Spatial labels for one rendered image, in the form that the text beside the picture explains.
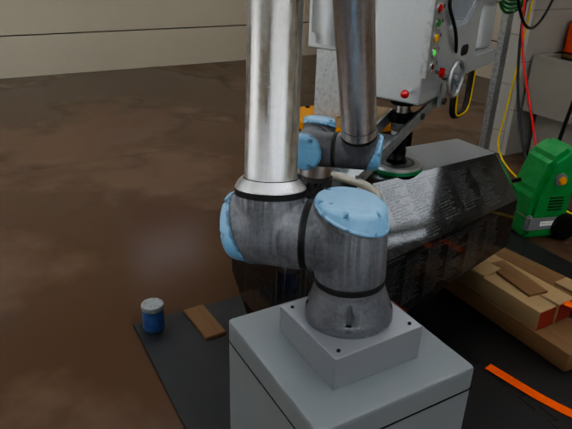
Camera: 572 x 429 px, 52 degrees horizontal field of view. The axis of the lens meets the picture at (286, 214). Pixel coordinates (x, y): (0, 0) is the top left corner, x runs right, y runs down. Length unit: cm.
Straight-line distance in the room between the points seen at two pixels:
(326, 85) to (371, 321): 209
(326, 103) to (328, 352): 214
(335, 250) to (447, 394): 40
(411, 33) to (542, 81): 306
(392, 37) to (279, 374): 143
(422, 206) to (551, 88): 292
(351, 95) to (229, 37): 743
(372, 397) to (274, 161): 50
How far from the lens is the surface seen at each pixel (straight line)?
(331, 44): 304
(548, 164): 381
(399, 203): 234
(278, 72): 114
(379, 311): 123
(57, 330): 292
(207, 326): 276
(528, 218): 386
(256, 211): 116
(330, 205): 113
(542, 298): 293
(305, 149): 146
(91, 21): 809
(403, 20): 226
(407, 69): 227
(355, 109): 135
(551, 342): 283
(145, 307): 272
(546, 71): 519
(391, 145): 225
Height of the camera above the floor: 167
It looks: 26 degrees down
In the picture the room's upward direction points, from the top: 2 degrees clockwise
